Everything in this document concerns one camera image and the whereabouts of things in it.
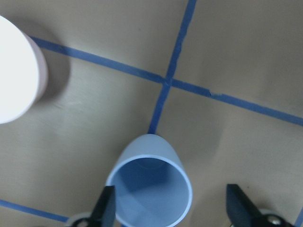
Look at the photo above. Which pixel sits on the light blue plastic cup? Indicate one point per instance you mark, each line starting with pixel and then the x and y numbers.
pixel 152 187

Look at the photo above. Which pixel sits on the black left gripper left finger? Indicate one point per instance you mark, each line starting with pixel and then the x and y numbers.
pixel 104 212

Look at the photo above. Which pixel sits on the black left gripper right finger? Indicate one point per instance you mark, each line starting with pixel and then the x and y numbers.
pixel 242 212

